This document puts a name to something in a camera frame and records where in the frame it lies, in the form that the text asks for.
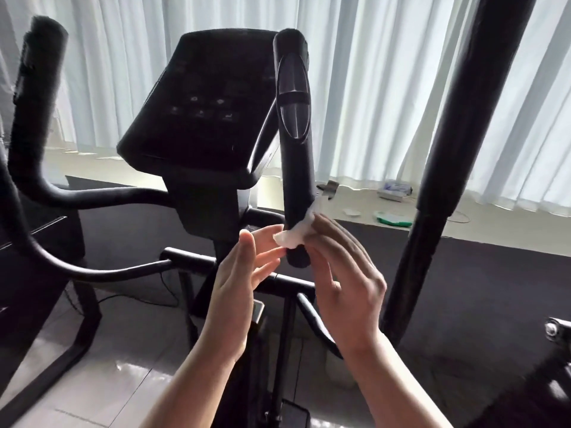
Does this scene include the person's right hand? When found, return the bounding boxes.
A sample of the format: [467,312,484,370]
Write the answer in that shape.
[303,212,388,355]

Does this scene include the black socket cable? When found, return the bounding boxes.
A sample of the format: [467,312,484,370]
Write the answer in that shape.
[61,272,181,317]

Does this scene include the white wet wipe sheet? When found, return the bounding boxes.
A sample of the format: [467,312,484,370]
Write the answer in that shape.
[273,193,330,248]

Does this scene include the black fabric strap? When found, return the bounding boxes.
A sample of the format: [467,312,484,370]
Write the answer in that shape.
[316,179,340,200]

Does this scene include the white curtain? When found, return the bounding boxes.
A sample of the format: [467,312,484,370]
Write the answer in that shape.
[0,0,571,219]

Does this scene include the grey power box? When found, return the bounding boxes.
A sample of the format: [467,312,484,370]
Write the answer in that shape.
[377,188,412,203]

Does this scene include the person's left hand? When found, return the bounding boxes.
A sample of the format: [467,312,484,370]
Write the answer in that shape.
[198,224,287,362]

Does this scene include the blue wipes pack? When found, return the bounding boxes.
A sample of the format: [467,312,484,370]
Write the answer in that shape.
[378,178,414,196]

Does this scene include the white green wet wipes pack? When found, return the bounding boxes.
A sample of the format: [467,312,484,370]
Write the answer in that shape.
[375,210,414,229]

